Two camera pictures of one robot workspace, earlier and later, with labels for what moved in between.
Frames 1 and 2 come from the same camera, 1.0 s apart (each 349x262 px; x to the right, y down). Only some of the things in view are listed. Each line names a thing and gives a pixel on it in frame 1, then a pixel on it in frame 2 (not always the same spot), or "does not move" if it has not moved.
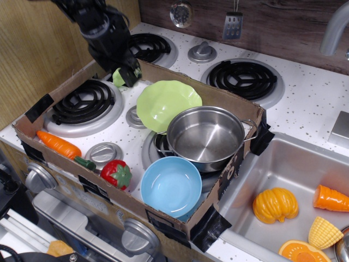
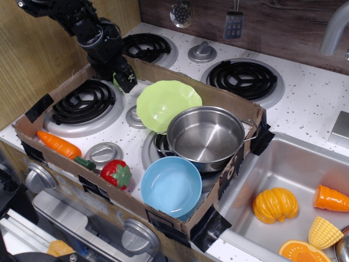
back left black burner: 155,48 does not move
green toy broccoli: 117,78 does not move
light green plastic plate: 160,102 does not move
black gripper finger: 131,73 -> 126,78
